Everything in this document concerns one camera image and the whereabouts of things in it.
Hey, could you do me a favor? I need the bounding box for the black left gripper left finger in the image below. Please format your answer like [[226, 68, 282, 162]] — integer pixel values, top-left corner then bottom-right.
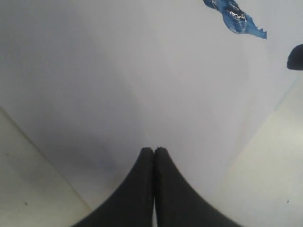
[[74, 148, 154, 227]]

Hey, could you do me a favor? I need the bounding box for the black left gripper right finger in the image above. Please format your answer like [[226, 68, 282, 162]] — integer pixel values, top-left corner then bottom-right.
[[153, 147, 240, 227]]

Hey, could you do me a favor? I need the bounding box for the black paintbrush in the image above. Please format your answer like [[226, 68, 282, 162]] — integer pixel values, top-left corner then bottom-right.
[[286, 44, 303, 71]]

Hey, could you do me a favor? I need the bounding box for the white sheet of paper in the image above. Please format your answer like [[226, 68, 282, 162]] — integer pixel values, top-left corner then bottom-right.
[[0, 0, 303, 208]]

